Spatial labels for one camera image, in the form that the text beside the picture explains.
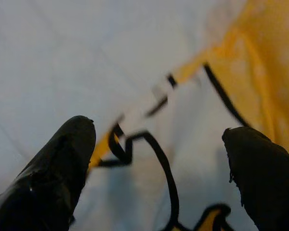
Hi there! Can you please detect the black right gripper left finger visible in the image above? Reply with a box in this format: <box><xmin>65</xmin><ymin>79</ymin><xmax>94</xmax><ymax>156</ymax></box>
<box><xmin>0</xmin><ymin>115</ymin><xmax>97</xmax><ymax>231</ymax></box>

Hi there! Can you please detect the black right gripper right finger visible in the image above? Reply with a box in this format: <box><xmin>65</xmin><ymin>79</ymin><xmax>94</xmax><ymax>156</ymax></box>
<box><xmin>221</xmin><ymin>127</ymin><xmax>289</xmax><ymax>231</ymax></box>

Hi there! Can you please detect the white quilted mattress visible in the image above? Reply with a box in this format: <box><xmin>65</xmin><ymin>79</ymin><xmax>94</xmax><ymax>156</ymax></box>
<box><xmin>0</xmin><ymin>0</ymin><xmax>249</xmax><ymax>198</ymax></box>

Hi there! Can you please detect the yellow cartoon egg blanket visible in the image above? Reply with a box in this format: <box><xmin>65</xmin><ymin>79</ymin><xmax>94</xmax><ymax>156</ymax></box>
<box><xmin>69</xmin><ymin>0</ymin><xmax>289</xmax><ymax>231</ymax></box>

